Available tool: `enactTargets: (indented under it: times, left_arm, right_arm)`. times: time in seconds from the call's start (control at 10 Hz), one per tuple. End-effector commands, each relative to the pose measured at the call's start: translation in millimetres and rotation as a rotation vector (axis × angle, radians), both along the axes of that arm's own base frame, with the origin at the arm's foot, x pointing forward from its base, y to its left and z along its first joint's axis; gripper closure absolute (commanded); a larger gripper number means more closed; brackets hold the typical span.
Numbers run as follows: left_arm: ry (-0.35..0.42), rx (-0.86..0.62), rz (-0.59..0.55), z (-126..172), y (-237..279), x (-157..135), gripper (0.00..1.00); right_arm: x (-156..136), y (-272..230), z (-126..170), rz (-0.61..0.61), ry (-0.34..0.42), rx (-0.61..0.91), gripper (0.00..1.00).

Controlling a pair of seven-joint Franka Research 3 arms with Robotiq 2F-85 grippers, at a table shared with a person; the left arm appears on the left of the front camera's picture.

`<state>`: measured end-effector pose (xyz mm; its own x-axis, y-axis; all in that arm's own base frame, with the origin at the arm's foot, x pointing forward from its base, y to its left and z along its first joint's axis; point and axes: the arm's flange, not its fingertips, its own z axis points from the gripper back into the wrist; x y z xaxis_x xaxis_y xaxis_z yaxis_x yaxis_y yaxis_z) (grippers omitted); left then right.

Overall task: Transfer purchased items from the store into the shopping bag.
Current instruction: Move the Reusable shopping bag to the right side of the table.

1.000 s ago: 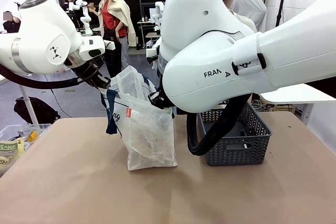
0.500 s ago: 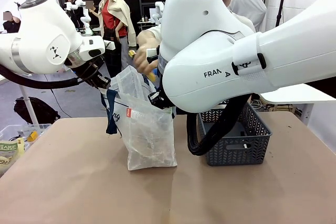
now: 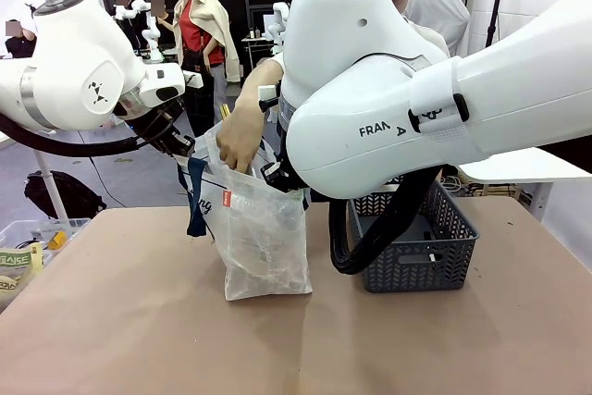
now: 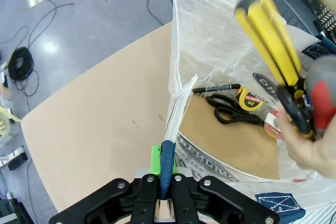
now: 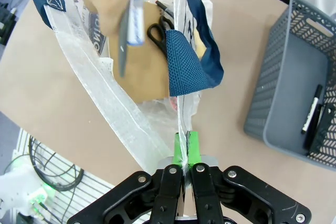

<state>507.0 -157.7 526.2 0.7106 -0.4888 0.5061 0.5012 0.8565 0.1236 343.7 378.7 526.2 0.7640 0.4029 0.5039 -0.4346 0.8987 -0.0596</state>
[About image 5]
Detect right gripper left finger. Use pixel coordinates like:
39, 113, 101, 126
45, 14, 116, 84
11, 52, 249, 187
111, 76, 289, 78
67, 132, 186, 224

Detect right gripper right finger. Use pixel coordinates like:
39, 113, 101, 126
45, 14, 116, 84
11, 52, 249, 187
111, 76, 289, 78
187, 130, 312, 224

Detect white mesh bag navy handles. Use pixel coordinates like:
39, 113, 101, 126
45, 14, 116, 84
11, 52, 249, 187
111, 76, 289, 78
28, 0, 225, 175

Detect grey white blue packaged item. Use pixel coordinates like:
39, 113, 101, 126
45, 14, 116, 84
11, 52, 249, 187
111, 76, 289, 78
118, 0, 147, 78

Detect brown cardboard sheet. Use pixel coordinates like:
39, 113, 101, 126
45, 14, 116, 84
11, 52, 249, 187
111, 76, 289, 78
106, 1, 173, 103

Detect plain black marker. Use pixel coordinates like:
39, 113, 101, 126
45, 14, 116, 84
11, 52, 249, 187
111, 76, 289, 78
303, 103, 328, 152

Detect black marker white label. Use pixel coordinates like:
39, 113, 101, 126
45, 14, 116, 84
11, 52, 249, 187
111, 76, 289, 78
301, 84, 324, 134

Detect white device green light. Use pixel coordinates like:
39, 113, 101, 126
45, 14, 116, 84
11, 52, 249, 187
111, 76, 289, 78
0, 165, 57, 217

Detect grey plastic lattice basket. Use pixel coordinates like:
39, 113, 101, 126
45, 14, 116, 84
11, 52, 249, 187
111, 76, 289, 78
243, 0, 336, 168

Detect navy white printed package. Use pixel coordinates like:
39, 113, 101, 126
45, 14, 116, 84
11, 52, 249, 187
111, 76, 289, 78
88, 11, 107, 57

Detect black pen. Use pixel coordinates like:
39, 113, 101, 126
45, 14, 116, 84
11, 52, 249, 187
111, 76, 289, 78
154, 0, 175, 19

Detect black floor equipment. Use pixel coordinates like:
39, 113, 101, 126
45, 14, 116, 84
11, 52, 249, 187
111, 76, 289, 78
0, 3, 17, 48

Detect white wire grid tray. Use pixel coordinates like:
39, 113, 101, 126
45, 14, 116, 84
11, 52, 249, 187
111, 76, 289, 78
12, 126, 114, 224

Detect black coiled cables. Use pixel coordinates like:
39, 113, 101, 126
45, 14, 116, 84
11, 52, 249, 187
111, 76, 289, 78
27, 136, 85, 193

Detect black handled scissors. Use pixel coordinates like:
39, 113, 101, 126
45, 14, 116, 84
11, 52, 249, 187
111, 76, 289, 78
146, 15, 176, 58

